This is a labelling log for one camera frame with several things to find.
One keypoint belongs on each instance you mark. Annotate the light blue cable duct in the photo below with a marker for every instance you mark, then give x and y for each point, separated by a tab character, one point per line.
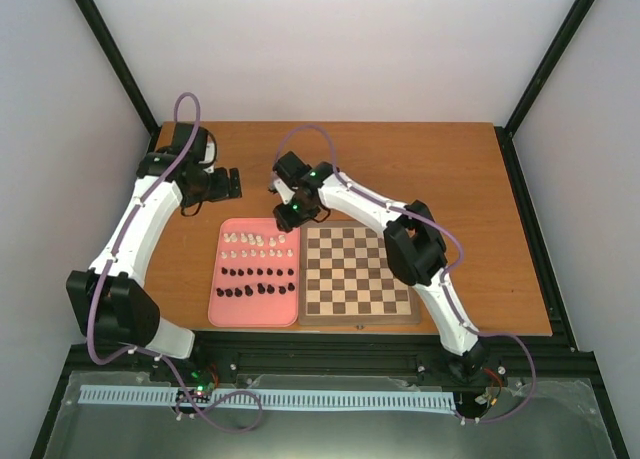
271	399

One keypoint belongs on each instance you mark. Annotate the pink plastic tray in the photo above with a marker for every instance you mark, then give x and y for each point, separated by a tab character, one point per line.
259	310

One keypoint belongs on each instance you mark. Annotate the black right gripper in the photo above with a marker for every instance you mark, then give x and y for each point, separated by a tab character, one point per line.
286	222

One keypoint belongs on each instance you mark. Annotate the wooden chess board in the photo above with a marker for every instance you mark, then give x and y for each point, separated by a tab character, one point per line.
346	281

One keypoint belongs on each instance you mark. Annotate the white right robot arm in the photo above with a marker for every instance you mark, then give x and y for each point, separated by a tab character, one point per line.
414	245

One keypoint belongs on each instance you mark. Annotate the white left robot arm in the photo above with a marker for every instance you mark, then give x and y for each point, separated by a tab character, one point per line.
108	299

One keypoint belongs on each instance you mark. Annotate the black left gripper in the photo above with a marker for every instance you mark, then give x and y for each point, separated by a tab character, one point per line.
223	191

